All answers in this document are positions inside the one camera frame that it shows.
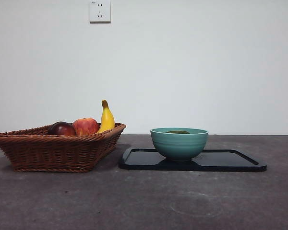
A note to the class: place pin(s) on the green avocado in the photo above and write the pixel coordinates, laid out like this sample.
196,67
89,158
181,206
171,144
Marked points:
177,131

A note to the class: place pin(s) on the teal ceramic bowl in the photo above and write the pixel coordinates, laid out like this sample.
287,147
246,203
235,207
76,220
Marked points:
179,146

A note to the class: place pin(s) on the yellow banana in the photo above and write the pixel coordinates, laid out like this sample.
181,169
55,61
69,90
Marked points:
107,119

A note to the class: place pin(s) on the red yellow apple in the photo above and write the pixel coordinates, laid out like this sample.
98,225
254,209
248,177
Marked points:
86,125

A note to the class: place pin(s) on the dark red apple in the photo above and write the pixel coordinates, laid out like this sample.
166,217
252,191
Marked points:
61,129

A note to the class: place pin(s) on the dark rectangular tray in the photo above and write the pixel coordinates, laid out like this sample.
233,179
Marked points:
220,161

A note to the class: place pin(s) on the brown wicker basket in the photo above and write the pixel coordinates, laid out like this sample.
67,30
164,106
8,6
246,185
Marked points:
50,153

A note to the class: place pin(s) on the white wall socket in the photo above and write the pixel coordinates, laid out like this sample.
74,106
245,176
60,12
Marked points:
100,11

